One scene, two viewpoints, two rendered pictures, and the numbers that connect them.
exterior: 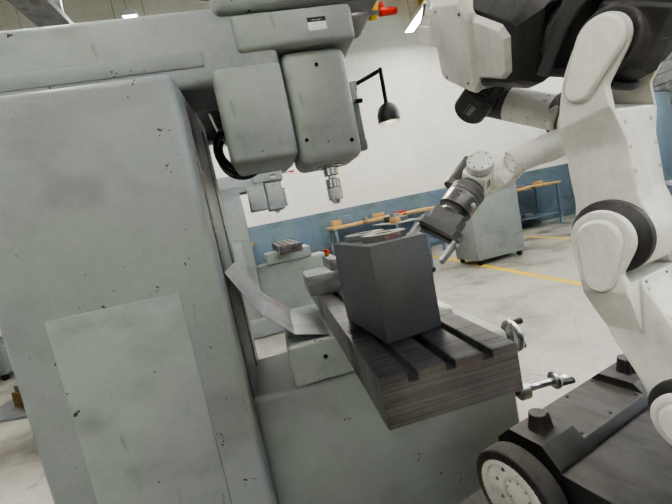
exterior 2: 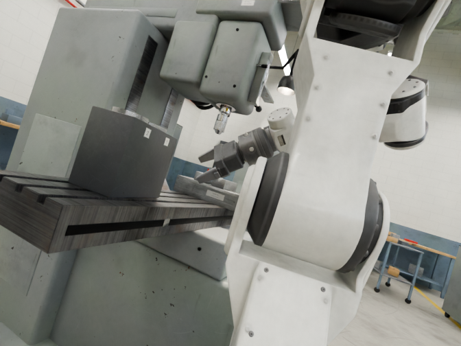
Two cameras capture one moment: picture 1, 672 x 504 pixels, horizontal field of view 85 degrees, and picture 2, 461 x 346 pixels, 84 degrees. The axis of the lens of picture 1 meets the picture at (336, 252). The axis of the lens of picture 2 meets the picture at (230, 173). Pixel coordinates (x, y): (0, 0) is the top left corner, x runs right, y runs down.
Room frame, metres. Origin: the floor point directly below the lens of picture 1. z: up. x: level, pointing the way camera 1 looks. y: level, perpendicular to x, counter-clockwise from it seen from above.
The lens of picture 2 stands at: (0.34, -0.66, 1.02)
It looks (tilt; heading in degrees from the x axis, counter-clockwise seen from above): 1 degrees up; 31
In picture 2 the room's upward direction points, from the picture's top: 17 degrees clockwise
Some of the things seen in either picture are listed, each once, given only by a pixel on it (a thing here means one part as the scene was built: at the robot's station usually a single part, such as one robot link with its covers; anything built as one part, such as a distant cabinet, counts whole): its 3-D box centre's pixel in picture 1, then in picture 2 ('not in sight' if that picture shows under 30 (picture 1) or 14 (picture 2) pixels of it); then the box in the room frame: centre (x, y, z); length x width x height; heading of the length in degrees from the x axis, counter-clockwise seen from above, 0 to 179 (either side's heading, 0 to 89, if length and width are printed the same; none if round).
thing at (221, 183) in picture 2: not in sight; (224, 184); (1.30, -0.07, 1.00); 0.15 x 0.06 x 0.04; 10
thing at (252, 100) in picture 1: (257, 124); (198, 65); (1.16, 0.16, 1.47); 0.24 x 0.19 x 0.26; 9
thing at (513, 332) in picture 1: (503, 337); not in sight; (1.27, -0.53, 0.61); 0.16 x 0.12 x 0.12; 99
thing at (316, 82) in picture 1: (318, 115); (236, 70); (1.19, -0.03, 1.47); 0.21 x 0.19 x 0.32; 9
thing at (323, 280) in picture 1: (352, 267); (217, 190); (1.30, -0.05, 0.96); 0.35 x 0.15 x 0.11; 100
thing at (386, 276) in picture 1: (381, 278); (131, 155); (0.78, -0.09, 1.01); 0.22 x 0.12 x 0.20; 17
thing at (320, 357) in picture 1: (362, 329); (186, 231); (1.19, -0.03, 0.77); 0.50 x 0.35 x 0.12; 99
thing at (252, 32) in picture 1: (292, 47); (243, 22); (1.19, 0.01, 1.68); 0.34 x 0.24 x 0.10; 99
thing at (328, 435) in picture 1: (388, 427); (165, 319); (1.20, -0.06, 0.41); 0.81 x 0.32 x 0.60; 99
